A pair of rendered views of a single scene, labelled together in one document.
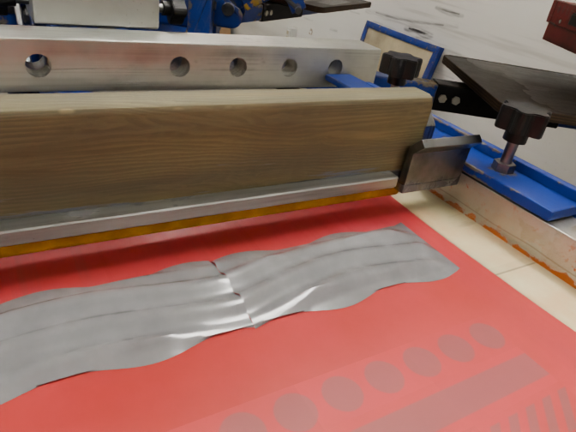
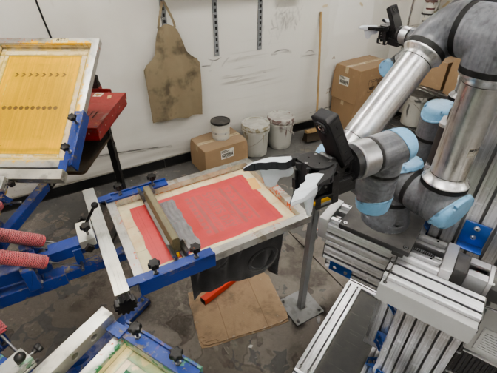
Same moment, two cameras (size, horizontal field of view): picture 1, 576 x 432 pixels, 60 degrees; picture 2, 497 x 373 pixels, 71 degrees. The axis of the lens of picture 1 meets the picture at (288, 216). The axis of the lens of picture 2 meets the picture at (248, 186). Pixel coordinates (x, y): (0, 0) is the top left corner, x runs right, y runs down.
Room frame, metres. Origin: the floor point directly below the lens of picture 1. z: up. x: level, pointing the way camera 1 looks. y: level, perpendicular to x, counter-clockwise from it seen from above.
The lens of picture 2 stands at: (-0.18, 1.19, 2.01)
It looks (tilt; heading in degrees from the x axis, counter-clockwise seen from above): 35 degrees down; 276
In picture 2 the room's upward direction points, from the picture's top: straight up
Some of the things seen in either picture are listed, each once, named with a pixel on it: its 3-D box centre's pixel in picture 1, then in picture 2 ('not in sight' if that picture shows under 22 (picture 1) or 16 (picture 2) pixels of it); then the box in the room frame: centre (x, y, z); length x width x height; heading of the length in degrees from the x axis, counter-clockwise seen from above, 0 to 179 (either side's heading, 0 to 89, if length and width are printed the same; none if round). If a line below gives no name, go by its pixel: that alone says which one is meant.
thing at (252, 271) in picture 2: not in sight; (235, 259); (-0.01, 0.07, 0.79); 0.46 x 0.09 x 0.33; 35
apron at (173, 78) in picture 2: not in sight; (172, 64); (0.83, -1.96, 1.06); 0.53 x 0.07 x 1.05; 35
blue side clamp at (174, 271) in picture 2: not in sight; (177, 269); (0.18, 0.32, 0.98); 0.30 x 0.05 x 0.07; 35
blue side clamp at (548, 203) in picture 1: (431, 159); (137, 194); (0.50, -0.14, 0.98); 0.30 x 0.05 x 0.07; 35
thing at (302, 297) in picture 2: not in sight; (308, 256); (-0.39, -0.28, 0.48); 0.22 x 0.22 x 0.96; 35
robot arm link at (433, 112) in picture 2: not in sight; (436, 119); (-0.80, -0.16, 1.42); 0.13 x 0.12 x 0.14; 34
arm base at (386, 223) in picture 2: not in sight; (387, 206); (-0.54, 0.27, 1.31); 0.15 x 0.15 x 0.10
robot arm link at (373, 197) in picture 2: not in sight; (370, 185); (-0.39, 0.52, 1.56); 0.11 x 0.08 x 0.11; 126
